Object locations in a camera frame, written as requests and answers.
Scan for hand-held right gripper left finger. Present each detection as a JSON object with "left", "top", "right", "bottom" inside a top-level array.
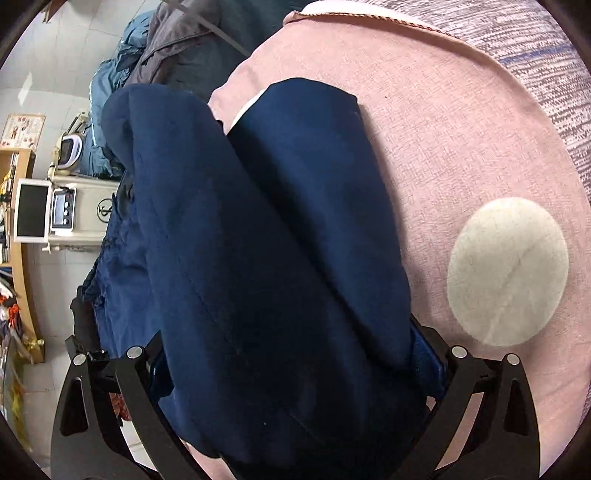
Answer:
[{"left": 52, "top": 330, "right": 204, "bottom": 480}]

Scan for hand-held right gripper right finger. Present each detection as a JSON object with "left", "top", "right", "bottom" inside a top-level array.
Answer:
[{"left": 402, "top": 316, "right": 541, "bottom": 480}]

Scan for navy blue garment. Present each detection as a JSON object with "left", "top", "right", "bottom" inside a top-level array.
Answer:
[{"left": 69, "top": 78, "right": 451, "bottom": 480}]

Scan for red cloth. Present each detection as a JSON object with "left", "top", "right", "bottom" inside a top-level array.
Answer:
[{"left": 111, "top": 396, "right": 134, "bottom": 422}]

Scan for black ribbed sweater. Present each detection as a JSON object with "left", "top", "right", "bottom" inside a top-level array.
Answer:
[{"left": 69, "top": 286, "right": 102, "bottom": 356}]

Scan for red gold ornaments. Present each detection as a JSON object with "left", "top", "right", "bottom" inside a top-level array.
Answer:
[{"left": 0, "top": 272, "right": 44, "bottom": 444}]

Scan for wooden shelf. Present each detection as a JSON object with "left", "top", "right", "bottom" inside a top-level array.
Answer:
[{"left": 0, "top": 148, "right": 47, "bottom": 365}]

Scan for beige machine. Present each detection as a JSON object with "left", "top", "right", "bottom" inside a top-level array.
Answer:
[{"left": 44, "top": 175, "right": 125, "bottom": 252}]

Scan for white framed screen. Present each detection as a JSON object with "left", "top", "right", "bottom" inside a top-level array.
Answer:
[{"left": 13, "top": 178, "right": 54, "bottom": 244}]

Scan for pink dotted blanket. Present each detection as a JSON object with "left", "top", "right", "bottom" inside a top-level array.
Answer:
[{"left": 185, "top": 8, "right": 591, "bottom": 480}]

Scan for white handheld device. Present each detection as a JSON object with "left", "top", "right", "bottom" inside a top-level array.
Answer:
[{"left": 54, "top": 133, "right": 84, "bottom": 174}]

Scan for light blue jacket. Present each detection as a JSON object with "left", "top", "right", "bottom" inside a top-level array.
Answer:
[{"left": 88, "top": 11, "right": 155, "bottom": 178}]

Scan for grey knitted blanket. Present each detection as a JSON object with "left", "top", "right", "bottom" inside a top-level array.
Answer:
[{"left": 360, "top": 0, "right": 591, "bottom": 195}]

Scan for grey jacket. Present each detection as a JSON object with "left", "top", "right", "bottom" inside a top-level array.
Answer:
[{"left": 136, "top": 0, "right": 222, "bottom": 88}]

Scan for dark teal cloth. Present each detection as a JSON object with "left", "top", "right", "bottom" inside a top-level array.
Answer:
[{"left": 171, "top": 0, "right": 315, "bottom": 100}]

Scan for wall poster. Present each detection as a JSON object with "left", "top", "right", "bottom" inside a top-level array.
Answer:
[{"left": 0, "top": 114, "right": 46, "bottom": 148}]

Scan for grey strap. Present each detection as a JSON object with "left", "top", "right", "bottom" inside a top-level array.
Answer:
[{"left": 173, "top": 0, "right": 251, "bottom": 57}]

